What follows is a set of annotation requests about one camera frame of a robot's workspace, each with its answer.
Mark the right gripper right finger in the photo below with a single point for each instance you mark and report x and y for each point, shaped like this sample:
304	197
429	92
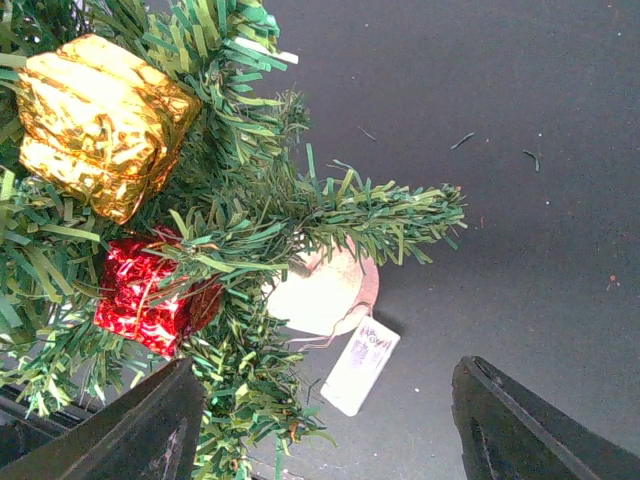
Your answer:
509	432

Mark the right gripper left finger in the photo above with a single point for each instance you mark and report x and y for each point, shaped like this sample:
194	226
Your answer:
150	432

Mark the red gift box ornament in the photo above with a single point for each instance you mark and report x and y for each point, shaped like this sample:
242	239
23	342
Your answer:
133	306

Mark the small green christmas tree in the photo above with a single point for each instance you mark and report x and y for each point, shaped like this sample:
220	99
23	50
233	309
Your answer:
243	214

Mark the gold gift box ornament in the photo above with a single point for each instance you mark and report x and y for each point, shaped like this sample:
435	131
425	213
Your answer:
102	124

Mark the clear battery box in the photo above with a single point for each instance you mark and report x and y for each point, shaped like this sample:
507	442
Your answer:
359	366

